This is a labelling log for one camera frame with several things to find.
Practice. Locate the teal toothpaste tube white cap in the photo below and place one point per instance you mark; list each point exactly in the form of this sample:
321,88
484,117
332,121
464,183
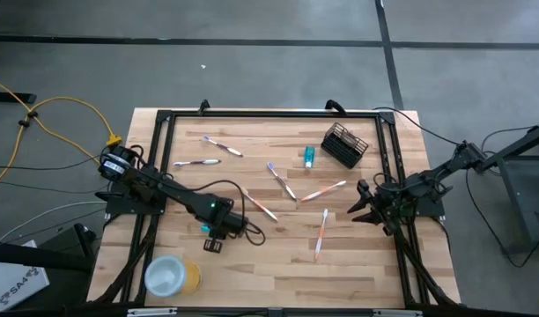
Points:
309,155
205,228

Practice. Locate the orange white toothbrush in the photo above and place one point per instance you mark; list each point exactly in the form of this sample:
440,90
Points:
260,205
321,233
322,191

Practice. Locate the yellow cup white inside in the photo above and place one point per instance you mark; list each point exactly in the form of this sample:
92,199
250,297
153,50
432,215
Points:
166,275

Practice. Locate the silver metal bracket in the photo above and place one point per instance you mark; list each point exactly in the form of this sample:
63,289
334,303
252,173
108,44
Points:
152,312
397,312

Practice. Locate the black flat floor bar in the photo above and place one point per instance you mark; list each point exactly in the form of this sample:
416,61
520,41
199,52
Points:
12,98

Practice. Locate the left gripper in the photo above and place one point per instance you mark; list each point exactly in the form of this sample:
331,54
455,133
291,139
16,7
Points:
232,224

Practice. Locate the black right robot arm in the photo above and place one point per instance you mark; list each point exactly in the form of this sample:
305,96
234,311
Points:
445,168

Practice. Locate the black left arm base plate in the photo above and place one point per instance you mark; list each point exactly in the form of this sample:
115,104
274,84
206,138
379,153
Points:
120,204

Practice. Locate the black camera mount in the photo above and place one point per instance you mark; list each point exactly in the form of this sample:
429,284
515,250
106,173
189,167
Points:
275,312

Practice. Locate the black desk frame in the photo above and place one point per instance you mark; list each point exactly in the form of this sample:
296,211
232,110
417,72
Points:
516,147

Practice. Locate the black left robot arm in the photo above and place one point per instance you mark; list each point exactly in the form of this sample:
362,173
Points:
172,187

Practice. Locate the black frame clamp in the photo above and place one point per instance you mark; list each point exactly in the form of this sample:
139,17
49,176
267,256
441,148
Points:
203,106
334,105

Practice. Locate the purple white toothbrush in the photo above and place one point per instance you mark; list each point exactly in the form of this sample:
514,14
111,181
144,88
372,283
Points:
197,162
280,179
223,146

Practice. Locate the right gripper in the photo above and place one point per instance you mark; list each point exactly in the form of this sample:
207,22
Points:
386,209

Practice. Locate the black stand leg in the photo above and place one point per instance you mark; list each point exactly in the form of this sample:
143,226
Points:
31,256

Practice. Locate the white printed box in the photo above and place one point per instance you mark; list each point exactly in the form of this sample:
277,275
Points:
14,282

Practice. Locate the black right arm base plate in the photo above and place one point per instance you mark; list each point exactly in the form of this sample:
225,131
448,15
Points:
434,209

